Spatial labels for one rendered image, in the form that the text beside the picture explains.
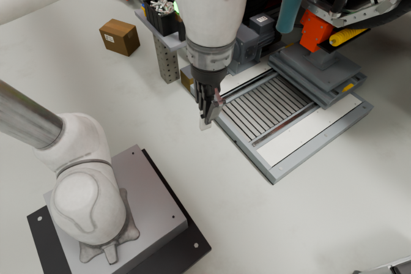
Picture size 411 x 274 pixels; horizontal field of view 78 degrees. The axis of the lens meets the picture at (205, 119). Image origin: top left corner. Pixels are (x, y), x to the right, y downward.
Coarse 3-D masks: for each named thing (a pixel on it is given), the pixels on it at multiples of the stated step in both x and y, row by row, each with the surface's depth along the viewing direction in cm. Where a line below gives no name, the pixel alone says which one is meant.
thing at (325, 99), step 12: (276, 60) 168; (288, 72) 164; (360, 72) 161; (300, 84) 160; (312, 84) 158; (348, 84) 158; (360, 84) 162; (312, 96) 156; (324, 96) 152; (336, 96) 149; (324, 108) 153
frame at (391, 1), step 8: (304, 0) 127; (312, 0) 127; (384, 0) 98; (392, 0) 96; (400, 0) 98; (304, 8) 129; (312, 8) 126; (320, 8) 122; (328, 8) 123; (368, 8) 104; (376, 8) 102; (384, 8) 99; (392, 8) 99; (320, 16) 124; (328, 16) 121; (344, 16) 116; (352, 16) 111; (360, 16) 109; (368, 16) 106; (336, 24) 119; (344, 24) 116
